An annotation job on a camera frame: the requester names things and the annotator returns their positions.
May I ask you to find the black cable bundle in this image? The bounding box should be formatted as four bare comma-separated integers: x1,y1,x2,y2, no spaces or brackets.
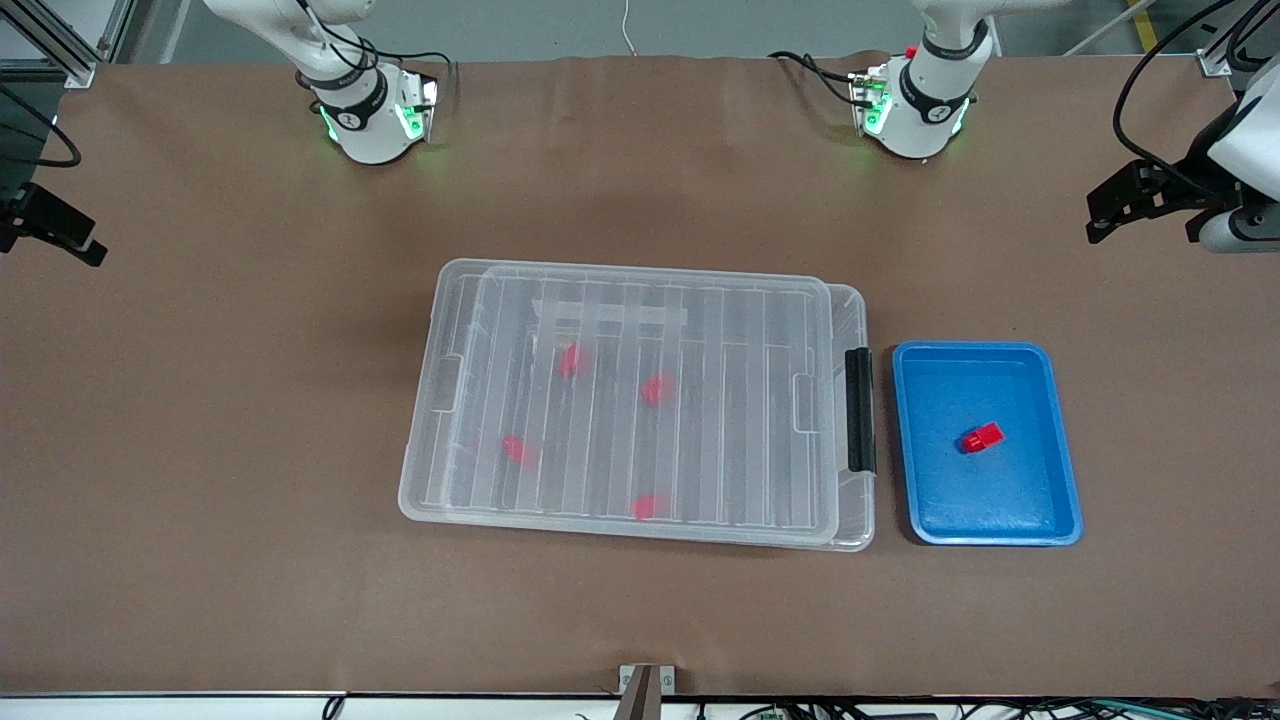
690,698,1280,720

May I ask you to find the aluminium frame post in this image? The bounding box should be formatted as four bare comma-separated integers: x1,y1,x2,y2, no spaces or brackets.
1195,0,1280,78
0,0,98,89

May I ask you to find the clear plastic box lid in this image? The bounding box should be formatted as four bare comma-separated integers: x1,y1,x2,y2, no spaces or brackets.
398,259,841,548

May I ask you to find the brown table cover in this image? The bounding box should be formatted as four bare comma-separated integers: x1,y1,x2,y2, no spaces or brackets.
0,55,1280,698

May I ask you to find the black box latch handle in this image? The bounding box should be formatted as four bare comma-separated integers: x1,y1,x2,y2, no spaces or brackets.
845,347,877,474

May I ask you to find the blue plastic tray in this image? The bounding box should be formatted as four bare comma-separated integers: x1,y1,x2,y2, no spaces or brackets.
891,340,1084,548

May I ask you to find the clear plastic storage box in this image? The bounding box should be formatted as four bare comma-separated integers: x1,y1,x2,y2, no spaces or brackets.
440,265,877,552

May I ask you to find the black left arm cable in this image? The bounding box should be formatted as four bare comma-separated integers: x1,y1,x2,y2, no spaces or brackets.
1112,0,1241,191

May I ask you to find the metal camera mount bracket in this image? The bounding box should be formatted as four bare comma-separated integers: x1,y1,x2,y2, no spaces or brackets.
618,663,677,720

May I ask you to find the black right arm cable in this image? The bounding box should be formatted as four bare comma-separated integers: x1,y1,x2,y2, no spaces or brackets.
0,85,81,167

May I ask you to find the black right base cable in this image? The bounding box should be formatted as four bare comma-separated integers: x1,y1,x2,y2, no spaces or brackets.
295,0,456,101

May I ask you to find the black base cable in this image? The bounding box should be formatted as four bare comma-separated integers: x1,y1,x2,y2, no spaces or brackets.
768,50,863,104
295,0,456,101

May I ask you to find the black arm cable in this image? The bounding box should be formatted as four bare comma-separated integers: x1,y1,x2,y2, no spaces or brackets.
0,85,81,167
1112,0,1241,191

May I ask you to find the black left base cable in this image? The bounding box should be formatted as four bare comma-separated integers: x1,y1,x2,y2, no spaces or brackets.
768,50,863,104

